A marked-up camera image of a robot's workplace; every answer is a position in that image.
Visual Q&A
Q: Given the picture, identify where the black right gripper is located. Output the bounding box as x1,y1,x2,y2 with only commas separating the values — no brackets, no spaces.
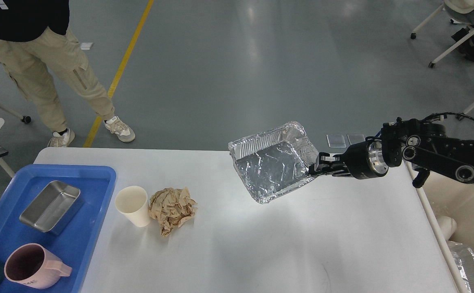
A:
308,140,388,179

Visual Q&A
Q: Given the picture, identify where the aluminium foil tray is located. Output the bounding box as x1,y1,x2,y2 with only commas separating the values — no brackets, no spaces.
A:
228,122,318,204

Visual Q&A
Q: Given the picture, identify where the brown paper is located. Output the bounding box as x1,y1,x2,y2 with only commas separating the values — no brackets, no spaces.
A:
149,187,197,238

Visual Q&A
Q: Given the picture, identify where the cream paper cup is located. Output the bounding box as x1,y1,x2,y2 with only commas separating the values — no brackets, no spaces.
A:
114,186,151,227

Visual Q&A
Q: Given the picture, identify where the stainless steel square tray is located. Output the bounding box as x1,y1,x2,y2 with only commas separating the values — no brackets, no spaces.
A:
19,180,84,236

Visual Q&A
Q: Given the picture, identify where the pink ceramic mug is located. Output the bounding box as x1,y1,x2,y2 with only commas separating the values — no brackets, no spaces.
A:
4,243,72,289

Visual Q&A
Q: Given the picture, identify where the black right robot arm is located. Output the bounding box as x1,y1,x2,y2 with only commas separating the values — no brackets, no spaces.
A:
308,112,474,188

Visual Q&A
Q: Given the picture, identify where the clear floor plate left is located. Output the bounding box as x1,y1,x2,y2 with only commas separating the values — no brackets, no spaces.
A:
326,134,347,148

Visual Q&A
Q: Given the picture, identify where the clear floor plate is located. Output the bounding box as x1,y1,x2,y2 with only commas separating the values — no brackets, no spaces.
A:
326,134,347,148
347,133,366,145

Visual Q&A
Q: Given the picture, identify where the clear floor plate right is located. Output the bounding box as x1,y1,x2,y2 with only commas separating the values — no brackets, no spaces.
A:
347,133,366,145

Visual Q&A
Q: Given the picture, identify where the white roll in bin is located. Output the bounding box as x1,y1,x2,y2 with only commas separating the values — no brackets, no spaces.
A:
436,216,457,241

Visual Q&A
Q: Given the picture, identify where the cream plastic bin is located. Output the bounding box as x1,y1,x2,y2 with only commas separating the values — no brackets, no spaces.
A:
406,157,474,293

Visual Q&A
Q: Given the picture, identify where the white office chair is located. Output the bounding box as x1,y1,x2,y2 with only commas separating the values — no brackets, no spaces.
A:
410,0,474,68

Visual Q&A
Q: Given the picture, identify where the blue plastic tray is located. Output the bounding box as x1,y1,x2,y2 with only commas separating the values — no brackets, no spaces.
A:
0,164,116,293

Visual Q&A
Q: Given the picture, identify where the person in khaki trousers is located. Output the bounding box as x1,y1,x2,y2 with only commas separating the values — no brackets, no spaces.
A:
0,0,135,148

